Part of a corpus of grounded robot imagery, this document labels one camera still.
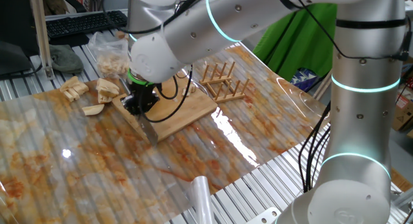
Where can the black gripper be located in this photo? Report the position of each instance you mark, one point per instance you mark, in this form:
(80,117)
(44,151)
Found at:
(143,95)

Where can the steel cleaver knife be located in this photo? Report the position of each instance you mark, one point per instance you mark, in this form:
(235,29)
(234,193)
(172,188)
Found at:
(149,131)

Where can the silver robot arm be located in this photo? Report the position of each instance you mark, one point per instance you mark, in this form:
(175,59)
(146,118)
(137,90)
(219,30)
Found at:
(361,120)

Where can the cut lotus root piece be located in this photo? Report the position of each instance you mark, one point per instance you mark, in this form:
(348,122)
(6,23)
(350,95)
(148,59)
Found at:
(108,93)
(81,88)
(108,84)
(104,99)
(69,83)
(71,95)

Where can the flat lotus root slice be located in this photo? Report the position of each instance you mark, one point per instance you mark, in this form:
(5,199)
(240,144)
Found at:
(93,109)

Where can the thin cut lotus slices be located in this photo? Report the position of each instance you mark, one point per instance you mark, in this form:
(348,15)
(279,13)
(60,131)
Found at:
(188,90)

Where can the plastic bag of lotus pieces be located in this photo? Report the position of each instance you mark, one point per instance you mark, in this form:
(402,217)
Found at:
(109,61)

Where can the bamboo cutting board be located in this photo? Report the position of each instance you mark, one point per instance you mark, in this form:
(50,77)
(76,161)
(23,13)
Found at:
(190,111)

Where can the metal bowl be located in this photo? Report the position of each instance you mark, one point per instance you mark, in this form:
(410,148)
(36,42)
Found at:
(201,86)

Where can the small wooden cube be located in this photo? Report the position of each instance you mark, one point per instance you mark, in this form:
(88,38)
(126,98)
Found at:
(120,34)

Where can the wooden peg rack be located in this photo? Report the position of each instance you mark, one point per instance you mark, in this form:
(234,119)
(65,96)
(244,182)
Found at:
(226,96)

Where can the grey green cloth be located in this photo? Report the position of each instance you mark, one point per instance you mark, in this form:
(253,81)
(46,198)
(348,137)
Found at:
(66,59)

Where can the black keyboard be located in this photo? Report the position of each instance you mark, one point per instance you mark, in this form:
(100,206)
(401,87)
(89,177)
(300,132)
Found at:
(87,24)

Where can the clear plastic wrap roll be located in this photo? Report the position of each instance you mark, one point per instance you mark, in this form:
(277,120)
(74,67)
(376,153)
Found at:
(203,201)

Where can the marble pattern plastic sheet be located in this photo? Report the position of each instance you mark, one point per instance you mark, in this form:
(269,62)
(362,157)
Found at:
(258,127)

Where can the blue white patterned item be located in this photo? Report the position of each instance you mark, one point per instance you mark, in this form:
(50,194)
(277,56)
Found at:
(303,79)

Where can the cardboard box with red label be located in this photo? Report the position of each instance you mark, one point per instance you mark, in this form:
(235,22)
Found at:
(403,114)

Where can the aluminium frame post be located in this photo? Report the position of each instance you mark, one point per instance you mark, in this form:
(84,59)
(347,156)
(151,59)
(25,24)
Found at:
(322,86)
(40,30)

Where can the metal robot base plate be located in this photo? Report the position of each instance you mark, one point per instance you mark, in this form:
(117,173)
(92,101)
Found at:
(264,217)

